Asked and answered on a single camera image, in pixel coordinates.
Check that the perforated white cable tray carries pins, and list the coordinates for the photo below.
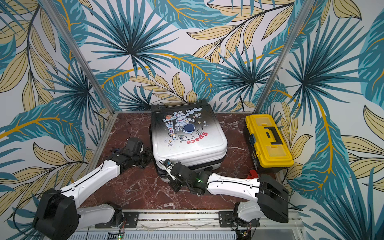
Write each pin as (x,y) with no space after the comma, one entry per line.
(155,235)

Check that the silver space-print hard suitcase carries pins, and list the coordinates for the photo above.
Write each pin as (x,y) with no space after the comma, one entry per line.
(187,133)

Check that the yellow and black toolbox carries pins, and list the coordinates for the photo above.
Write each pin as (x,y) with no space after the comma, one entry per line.
(269,152)

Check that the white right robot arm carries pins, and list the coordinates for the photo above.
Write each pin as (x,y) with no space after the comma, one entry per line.
(265,196)

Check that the left aluminium corner post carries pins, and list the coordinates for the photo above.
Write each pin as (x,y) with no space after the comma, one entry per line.
(59,22)

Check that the aluminium corner post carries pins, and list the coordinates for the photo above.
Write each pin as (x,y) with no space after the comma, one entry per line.
(291,37)
(59,22)

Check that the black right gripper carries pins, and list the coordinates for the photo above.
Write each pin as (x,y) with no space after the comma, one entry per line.
(174,176)

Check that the red handled tool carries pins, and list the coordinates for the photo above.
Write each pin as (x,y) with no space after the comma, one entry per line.
(252,174)

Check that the right aluminium corner post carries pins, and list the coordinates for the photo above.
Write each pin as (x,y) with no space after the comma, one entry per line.
(291,37)

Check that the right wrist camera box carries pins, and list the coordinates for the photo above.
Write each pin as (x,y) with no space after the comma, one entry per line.
(167,164)

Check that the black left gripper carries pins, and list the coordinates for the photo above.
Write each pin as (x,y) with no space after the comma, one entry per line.
(147,151)

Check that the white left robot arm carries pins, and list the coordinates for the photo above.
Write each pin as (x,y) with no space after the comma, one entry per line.
(59,212)

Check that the aluminium front rail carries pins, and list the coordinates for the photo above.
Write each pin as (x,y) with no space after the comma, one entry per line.
(204,220)

